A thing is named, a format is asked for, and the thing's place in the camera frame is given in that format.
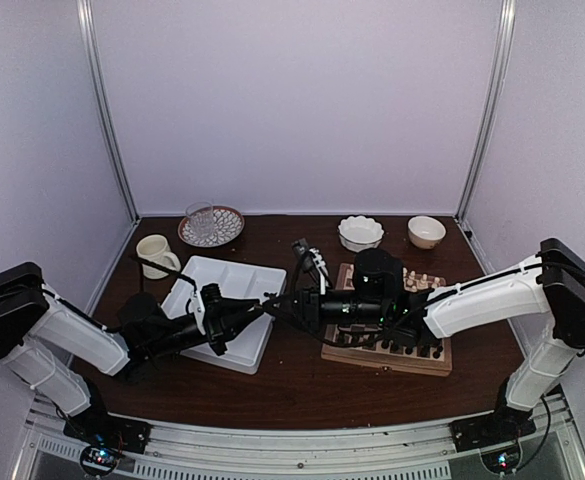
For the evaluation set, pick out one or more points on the aluminium front rail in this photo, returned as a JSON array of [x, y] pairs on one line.
[[423, 450]]

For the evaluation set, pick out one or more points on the white plastic compartment tray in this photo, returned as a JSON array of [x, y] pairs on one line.
[[236, 281]]

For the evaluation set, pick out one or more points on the dark knight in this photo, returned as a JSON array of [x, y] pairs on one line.
[[424, 351]]

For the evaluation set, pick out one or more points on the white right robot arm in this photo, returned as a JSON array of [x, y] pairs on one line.
[[551, 282]]

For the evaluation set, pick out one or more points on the left aluminium frame post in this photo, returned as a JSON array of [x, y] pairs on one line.
[[89, 37]]

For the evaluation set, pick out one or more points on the white scalloped bowl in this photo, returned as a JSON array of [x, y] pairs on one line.
[[358, 233]]

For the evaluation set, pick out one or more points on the cream ribbed mug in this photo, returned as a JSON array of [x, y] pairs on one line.
[[156, 249]]

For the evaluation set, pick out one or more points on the white knight right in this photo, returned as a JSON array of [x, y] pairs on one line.
[[423, 282]]

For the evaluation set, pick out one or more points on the dark rook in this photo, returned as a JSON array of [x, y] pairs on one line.
[[438, 352]]

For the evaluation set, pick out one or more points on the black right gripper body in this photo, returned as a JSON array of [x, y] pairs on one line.
[[364, 314]]

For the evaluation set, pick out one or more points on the white bishop right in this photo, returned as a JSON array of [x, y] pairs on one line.
[[412, 276]]

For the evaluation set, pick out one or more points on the aluminium frame post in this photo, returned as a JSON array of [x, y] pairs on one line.
[[89, 37], [498, 72]]

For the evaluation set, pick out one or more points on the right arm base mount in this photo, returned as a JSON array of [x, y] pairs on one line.
[[503, 424]]

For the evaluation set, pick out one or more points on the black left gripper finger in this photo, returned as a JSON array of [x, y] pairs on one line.
[[231, 306], [235, 324]]

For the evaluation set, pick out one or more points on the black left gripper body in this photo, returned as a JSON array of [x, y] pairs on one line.
[[214, 331]]

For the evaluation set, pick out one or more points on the right aluminium frame post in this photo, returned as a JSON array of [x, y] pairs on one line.
[[498, 72]]

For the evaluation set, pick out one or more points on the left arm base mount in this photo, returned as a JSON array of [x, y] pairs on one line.
[[97, 427]]

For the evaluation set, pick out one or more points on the patterned ceramic plate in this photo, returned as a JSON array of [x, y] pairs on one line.
[[229, 224]]

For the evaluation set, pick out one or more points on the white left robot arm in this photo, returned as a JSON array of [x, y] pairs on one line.
[[32, 316]]

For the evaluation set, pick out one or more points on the cream round bowl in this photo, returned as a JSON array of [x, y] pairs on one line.
[[425, 232]]

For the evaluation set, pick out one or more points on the clear drinking glass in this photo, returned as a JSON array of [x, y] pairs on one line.
[[200, 217]]

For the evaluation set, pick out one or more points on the wooden chessboard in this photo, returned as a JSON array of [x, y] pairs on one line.
[[385, 355]]

